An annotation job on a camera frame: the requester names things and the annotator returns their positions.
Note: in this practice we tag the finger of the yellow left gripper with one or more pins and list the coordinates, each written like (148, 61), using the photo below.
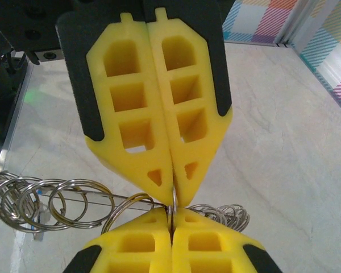
(193, 159)
(102, 74)

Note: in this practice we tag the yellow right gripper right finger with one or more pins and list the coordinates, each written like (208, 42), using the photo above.
(182, 256)

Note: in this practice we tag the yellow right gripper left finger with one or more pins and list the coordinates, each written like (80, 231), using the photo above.
(159, 256)

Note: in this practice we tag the bunch of steel split rings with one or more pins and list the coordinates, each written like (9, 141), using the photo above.
(233, 217)

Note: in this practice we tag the large silver keyring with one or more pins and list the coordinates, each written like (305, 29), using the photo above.
(102, 201)

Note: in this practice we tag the aluminium back frame rail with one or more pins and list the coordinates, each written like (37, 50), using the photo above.
(328, 74)

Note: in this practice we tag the aluminium corner post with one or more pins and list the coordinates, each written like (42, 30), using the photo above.
(298, 20)

